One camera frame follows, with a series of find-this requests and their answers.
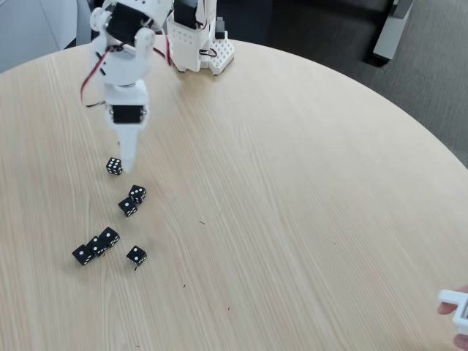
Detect white leader arm handle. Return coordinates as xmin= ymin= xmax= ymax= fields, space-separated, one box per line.
xmin=437 ymin=288 xmax=468 ymax=336

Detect grey desk leg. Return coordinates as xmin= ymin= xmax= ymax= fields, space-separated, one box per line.
xmin=372 ymin=0 xmax=416 ymax=62

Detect black dice showing three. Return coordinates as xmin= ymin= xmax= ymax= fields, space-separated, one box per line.
xmin=128 ymin=184 xmax=148 ymax=205

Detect red black servo cable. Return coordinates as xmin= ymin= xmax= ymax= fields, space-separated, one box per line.
xmin=148 ymin=34 xmax=173 ymax=67
xmin=79 ymin=46 xmax=113 ymax=109

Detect white cabinet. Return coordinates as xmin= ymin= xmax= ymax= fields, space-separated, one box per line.
xmin=0 ymin=0 xmax=94 ymax=74

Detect black dice showing six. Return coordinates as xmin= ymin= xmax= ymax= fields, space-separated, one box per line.
xmin=105 ymin=156 xmax=124 ymax=177

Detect person's hand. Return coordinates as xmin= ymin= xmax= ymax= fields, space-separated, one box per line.
xmin=437 ymin=284 xmax=468 ymax=351

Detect black dice showing one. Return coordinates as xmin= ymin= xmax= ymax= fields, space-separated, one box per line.
xmin=98 ymin=227 xmax=121 ymax=249
xmin=71 ymin=244 xmax=96 ymax=267

